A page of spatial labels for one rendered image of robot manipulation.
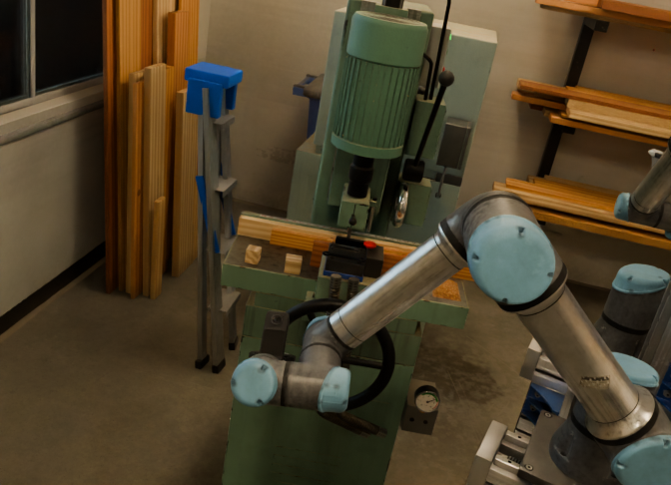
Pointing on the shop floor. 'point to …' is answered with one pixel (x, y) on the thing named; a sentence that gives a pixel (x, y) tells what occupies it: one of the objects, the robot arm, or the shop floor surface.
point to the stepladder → (212, 166)
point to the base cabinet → (314, 435)
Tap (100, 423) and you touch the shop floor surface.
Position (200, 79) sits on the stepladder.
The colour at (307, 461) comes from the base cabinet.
